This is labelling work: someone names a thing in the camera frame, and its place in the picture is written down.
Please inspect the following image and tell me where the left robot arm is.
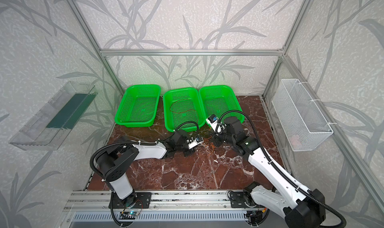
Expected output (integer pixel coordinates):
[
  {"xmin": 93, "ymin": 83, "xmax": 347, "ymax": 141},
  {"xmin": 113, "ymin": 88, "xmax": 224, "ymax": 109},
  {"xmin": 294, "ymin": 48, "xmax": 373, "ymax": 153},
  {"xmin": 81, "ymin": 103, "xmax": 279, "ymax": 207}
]
[{"xmin": 90, "ymin": 121, "xmax": 203, "ymax": 210}]

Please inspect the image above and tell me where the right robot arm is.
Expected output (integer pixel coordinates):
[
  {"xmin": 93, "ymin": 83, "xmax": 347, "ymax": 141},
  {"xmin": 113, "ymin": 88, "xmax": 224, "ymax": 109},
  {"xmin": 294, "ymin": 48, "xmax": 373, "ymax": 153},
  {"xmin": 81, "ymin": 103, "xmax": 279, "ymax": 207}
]
[{"xmin": 206, "ymin": 114, "xmax": 347, "ymax": 228}]

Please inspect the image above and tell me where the middle green plastic basket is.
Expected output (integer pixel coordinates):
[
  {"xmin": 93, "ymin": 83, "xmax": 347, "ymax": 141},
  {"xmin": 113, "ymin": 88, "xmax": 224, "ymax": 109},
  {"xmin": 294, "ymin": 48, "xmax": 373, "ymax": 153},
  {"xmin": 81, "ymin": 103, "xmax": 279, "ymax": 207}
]
[{"xmin": 163, "ymin": 87, "xmax": 205, "ymax": 132}]

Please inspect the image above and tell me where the green plastic basket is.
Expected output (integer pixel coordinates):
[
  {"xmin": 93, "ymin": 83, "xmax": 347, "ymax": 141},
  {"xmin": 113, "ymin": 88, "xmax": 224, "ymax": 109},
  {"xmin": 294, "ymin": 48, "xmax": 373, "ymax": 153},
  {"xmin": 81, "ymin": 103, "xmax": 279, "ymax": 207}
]
[
  {"xmin": 115, "ymin": 84, "xmax": 161, "ymax": 128},
  {"xmin": 199, "ymin": 85, "xmax": 242, "ymax": 126},
  {"xmin": 163, "ymin": 87, "xmax": 205, "ymax": 132}
]

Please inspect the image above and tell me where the right green plastic basket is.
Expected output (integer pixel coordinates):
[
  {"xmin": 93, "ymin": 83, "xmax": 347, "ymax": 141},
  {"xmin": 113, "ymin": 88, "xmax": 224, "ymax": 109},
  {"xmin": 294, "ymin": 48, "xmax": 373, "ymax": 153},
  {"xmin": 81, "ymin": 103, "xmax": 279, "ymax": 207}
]
[{"xmin": 199, "ymin": 85, "xmax": 242, "ymax": 126}]

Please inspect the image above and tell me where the left green plastic basket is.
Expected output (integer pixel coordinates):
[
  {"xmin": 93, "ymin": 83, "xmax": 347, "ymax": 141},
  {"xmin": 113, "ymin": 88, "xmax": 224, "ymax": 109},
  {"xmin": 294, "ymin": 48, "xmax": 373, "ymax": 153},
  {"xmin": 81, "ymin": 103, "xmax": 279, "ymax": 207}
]
[{"xmin": 115, "ymin": 84, "xmax": 161, "ymax": 128}]

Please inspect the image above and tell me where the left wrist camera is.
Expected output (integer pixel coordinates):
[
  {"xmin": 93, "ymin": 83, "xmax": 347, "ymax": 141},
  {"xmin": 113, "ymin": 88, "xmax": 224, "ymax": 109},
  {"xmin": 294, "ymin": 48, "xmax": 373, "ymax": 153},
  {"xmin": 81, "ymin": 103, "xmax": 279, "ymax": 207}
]
[{"xmin": 188, "ymin": 136, "xmax": 204, "ymax": 149}]

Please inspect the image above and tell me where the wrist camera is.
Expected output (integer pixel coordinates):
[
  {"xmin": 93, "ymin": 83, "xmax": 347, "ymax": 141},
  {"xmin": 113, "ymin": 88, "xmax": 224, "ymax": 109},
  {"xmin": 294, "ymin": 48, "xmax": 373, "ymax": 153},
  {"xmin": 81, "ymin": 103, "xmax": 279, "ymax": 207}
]
[
  {"xmin": 206, "ymin": 114, "xmax": 224, "ymax": 135},
  {"xmin": 188, "ymin": 136, "xmax": 204, "ymax": 149}
]

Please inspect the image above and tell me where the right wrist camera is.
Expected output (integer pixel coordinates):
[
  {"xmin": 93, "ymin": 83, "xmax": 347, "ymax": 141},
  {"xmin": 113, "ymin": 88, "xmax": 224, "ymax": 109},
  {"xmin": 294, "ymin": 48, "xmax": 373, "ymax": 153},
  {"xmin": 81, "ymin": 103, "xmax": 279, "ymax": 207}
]
[{"xmin": 206, "ymin": 114, "xmax": 224, "ymax": 135}]

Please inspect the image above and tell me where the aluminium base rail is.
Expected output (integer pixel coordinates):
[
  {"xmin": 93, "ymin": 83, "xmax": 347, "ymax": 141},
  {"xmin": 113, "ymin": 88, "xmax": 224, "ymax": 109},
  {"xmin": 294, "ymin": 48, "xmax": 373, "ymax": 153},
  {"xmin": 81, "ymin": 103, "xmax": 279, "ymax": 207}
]
[{"xmin": 64, "ymin": 189, "xmax": 316, "ymax": 212}]

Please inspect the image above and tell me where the white wire mesh basket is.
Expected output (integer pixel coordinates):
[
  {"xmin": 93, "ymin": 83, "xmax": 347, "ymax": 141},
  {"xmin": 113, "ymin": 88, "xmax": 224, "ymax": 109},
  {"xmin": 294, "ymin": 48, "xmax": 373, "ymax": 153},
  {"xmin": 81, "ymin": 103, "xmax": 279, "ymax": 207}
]
[{"xmin": 272, "ymin": 79, "xmax": 333, "ymax": 152}]

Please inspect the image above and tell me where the aluminium frame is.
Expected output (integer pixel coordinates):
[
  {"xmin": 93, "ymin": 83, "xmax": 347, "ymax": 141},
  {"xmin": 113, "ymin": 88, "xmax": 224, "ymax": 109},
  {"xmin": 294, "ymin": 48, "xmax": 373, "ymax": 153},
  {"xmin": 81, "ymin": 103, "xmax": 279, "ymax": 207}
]
[{"xmin": 63, "ymin": 0, "xmax": 384, "ymax": 212}]

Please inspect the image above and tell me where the clear acrylic wall shelf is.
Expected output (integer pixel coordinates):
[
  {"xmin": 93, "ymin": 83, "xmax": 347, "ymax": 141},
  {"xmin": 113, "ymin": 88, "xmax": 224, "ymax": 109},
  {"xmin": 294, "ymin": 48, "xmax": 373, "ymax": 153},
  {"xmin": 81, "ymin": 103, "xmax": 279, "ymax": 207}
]
[{"xmin": 9, "ymin": 81, "xmax": 98, "ymax": 151}]

